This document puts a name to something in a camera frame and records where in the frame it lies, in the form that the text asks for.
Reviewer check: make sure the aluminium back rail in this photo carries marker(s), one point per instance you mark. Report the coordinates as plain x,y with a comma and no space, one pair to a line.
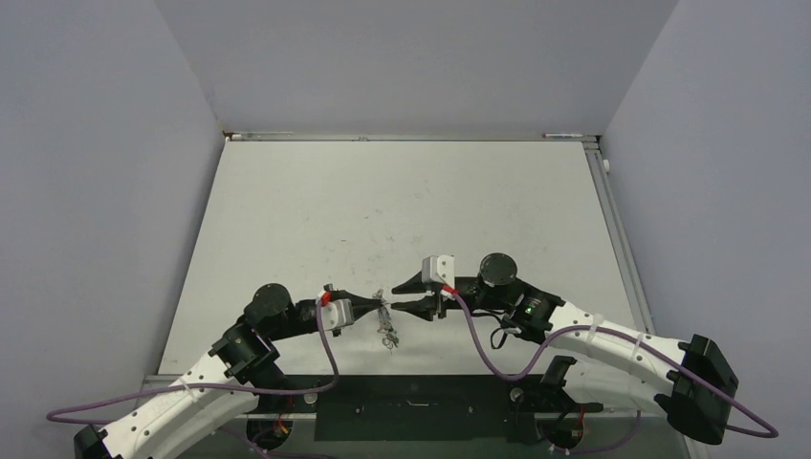
310,137

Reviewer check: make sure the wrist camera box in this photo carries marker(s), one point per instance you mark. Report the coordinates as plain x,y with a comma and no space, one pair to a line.
438,273
333,311

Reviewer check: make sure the pen on back rail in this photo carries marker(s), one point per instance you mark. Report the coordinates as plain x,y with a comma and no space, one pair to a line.
563,136

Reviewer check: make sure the large steel carabiner keyring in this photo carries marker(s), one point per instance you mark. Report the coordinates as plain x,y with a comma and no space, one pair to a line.
390,339

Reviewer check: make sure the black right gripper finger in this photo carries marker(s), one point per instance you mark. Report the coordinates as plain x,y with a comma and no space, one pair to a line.
414,286
424,309

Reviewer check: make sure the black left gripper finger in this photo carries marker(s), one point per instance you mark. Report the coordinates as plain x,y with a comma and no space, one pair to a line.
378,314
360,302

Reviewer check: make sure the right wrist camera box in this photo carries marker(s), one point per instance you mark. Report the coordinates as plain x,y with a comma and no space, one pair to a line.
438,273

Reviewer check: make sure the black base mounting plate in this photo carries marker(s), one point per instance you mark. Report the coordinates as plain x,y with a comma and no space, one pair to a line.
420,408

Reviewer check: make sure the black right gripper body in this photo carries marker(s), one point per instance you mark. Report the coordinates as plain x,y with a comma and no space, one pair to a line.
472,294

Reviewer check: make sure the aluminium right side rail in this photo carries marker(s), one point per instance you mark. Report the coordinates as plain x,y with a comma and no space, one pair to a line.
628,270

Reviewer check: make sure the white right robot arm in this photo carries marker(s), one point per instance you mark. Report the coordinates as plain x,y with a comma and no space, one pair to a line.
690,383

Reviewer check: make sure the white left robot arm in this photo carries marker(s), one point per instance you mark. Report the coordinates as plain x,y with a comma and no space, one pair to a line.
229,379

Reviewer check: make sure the aluminium rail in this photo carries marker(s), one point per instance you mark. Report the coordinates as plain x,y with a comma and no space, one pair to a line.
310,137
628,270

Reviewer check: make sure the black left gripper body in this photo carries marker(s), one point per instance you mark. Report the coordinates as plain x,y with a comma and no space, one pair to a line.
302,316

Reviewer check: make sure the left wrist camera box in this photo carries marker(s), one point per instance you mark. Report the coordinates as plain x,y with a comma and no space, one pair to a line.
333,311

